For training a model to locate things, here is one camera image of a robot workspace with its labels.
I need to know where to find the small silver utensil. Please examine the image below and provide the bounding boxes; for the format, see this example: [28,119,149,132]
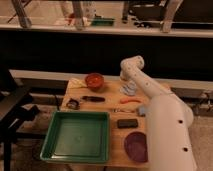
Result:
[112,108,135,113]

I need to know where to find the black stand left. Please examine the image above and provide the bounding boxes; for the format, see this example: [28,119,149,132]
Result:
[0,65,39,171]

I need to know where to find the dark handled knife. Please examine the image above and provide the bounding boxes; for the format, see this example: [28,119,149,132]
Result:
[82,96,105,102]

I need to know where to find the black rectangular block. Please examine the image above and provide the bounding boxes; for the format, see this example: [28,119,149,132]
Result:
[117,119,138,129]

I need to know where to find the orange carrot toy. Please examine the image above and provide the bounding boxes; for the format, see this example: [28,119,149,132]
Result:
[120,98,141,104]

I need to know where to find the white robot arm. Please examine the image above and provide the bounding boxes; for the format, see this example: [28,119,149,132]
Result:
[120,56,197,171]

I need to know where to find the orange bowl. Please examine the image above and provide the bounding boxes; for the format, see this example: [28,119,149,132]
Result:
[85,73,104,90]

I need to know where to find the green box in background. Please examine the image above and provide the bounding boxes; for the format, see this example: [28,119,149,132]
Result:
[91,18,114,26]

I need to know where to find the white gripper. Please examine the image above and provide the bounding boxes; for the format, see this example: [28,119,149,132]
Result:
[120,71,137,96]

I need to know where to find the green plastic tray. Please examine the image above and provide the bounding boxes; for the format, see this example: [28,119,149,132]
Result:
[40,111,110,164]

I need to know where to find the purple plate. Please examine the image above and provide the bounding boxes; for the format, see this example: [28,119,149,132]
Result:
[124,131,148,163]

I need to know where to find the small black metal object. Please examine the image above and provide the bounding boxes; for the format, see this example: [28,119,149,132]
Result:
[66,98,80,110]

